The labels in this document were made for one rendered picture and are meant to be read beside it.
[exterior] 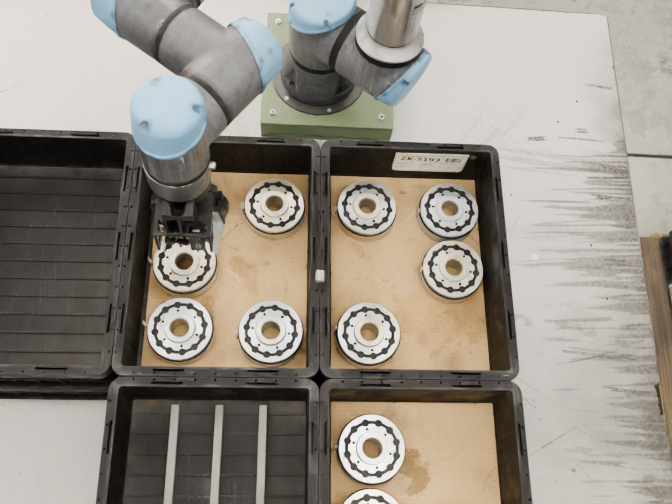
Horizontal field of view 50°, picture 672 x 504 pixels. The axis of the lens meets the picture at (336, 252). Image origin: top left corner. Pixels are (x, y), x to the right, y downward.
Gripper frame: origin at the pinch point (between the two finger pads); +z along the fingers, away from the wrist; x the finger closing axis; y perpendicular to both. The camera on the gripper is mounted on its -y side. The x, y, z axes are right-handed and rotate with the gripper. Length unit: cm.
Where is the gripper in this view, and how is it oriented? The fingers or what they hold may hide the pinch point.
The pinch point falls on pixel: (194, 227)
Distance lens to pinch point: 106.0
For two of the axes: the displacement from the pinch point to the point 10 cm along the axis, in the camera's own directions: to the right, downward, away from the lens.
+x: 9.9, 0.4, 1.0
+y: 0.0, 9.3, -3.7
